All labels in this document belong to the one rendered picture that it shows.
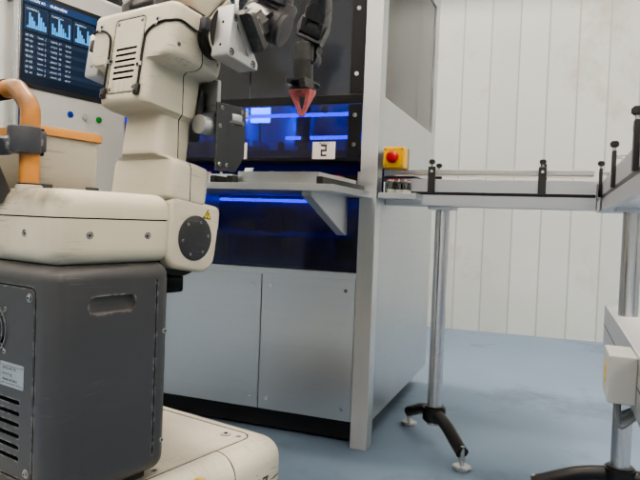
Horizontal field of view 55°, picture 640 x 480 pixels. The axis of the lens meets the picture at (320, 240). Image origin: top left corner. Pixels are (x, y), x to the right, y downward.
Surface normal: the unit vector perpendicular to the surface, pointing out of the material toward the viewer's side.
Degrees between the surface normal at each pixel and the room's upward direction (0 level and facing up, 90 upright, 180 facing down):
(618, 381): 90
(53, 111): 90
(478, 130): 90
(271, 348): 90
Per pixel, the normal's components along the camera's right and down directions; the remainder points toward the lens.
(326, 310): -0.36, 0.01
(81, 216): 0.83, 0.05
